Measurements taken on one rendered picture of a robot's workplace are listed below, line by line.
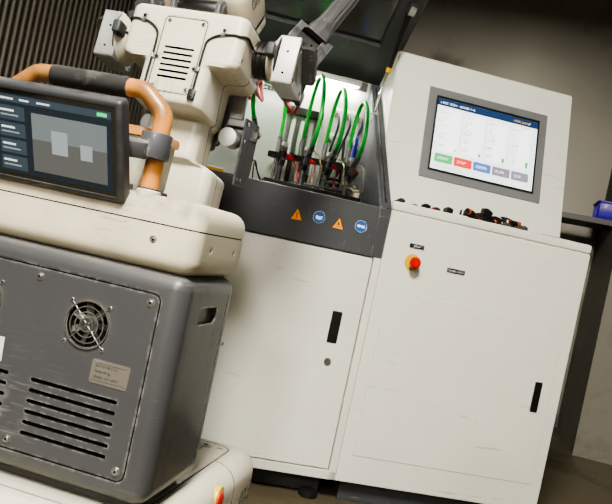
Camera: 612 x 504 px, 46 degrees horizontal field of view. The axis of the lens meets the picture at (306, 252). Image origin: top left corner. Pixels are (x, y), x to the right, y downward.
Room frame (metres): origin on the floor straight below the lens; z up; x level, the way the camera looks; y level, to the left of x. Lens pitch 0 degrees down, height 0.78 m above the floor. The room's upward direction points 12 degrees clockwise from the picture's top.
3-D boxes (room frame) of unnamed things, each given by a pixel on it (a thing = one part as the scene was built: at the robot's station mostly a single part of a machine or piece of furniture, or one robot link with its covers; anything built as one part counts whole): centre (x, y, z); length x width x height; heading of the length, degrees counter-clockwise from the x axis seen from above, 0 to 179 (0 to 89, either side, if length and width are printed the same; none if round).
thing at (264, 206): (2.27, 0.11, 0.87); 0.62 x 0.04 x 0.16; 99
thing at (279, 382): (2.25, 0.11, 0.44); 0.65 x 0.02 x 0.68; 99
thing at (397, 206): (2.47, -0.57, 0.96); 0.70 x 0.22 x 0.03; 99
